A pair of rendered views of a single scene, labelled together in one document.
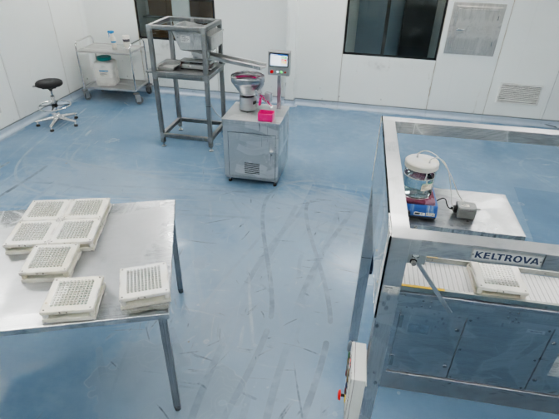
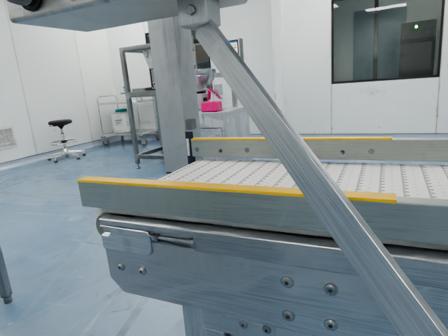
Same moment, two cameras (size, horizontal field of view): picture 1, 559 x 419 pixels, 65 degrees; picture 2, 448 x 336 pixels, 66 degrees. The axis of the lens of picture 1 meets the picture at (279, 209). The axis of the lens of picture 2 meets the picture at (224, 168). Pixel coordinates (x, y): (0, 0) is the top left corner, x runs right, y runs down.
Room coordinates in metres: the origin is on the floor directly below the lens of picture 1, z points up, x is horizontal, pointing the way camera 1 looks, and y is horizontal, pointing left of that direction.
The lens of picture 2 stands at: (1.40, -0.80, 1.01)
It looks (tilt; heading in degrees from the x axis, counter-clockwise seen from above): 14 degrees down; 17
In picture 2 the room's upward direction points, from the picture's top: 5 degrees counter-clockwise
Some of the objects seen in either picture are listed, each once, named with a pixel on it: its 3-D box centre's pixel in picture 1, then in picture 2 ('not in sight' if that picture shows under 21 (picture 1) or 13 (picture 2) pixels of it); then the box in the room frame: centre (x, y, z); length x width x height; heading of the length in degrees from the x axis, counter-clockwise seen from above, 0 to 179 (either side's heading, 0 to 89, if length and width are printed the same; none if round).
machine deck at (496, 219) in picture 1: (447, 210); not in sight; (1.84, -0.83, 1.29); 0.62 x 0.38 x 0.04; 81
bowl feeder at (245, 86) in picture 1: (254, 93); (205, 89); (4.66, 0.31, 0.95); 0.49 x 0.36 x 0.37; 79
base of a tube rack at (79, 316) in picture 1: (75, 301); not in sight; (1.60, 1.01, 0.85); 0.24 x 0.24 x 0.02; 8
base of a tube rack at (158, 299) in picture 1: (145, 288); not in sight; (1.72, 0.69, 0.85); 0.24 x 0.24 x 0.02; 17
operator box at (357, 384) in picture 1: (355, 382); not in sight; (1.05, -0.30, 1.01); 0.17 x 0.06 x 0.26; 171
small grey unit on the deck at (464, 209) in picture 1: (462, 209); not in sight; (1.77, -0.87, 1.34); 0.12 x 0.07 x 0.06; 81
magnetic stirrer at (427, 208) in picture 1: (413, 200); not in sight; (1.82, -0.65, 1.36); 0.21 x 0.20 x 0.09; 171
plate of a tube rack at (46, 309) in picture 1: (73, 294); not in sight; (1.60, 1.01, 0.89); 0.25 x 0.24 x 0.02; 8
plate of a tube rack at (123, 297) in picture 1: (144, 281); not in sight; (1.72, 0.69, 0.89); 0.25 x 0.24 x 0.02; 17
